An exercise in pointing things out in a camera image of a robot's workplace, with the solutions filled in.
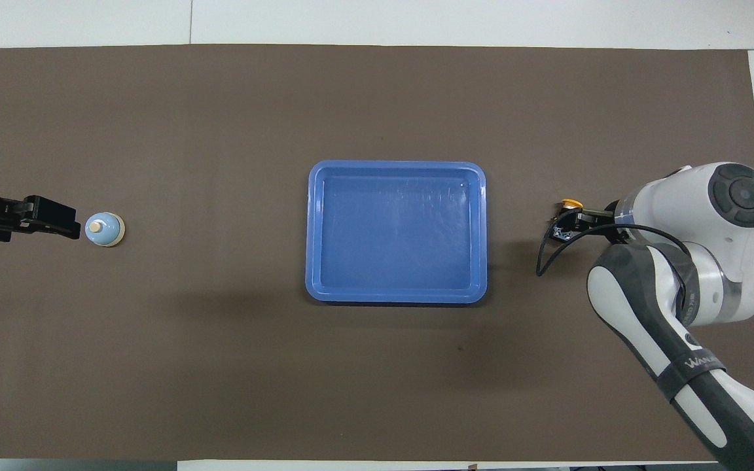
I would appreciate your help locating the blue plastic tray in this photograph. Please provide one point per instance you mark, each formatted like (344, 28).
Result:
(396, 235)

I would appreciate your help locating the brown table mat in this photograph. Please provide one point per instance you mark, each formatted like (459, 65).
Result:
(220, 131)

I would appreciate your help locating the yellow push button switch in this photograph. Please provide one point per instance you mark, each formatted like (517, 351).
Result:
(571, 203)

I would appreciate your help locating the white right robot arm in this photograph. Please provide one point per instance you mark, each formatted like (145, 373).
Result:
(711, 261)

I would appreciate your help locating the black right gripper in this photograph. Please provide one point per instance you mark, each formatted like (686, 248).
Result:
(610, 221)

